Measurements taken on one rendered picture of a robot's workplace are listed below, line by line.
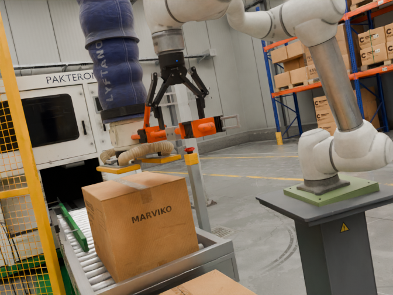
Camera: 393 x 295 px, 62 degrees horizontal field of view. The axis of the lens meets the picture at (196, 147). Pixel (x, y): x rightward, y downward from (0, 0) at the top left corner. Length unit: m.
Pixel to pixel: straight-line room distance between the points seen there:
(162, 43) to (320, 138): 0.87
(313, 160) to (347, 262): 0.48
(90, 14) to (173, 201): 0.87
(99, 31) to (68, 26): 9.56
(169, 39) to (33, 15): 10.05
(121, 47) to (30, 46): 9.23
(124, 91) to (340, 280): 1.25
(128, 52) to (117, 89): 0.17
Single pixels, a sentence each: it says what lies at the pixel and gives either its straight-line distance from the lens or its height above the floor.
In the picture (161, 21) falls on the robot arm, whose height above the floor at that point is 1.48.
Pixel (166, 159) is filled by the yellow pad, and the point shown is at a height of 1.06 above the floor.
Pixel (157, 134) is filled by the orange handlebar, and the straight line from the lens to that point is 1.18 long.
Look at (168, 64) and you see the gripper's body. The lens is 0.97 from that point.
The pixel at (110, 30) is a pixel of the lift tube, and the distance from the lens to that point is 1.48.
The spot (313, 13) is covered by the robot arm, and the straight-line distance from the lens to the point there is 1.29.
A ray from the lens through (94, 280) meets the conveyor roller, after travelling 1.78.
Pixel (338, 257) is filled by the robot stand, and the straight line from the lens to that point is 1.67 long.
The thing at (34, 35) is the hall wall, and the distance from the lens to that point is 10.76.
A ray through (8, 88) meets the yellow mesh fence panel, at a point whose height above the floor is 1.58.
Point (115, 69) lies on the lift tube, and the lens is 1.44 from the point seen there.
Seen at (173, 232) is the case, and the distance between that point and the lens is 1.58.
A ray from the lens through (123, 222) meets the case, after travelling 1.50.
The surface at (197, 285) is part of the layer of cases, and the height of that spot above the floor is 0.54.
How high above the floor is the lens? 1.20
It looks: 4 degrees down
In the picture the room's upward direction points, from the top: 11 degrees counter-clockwise
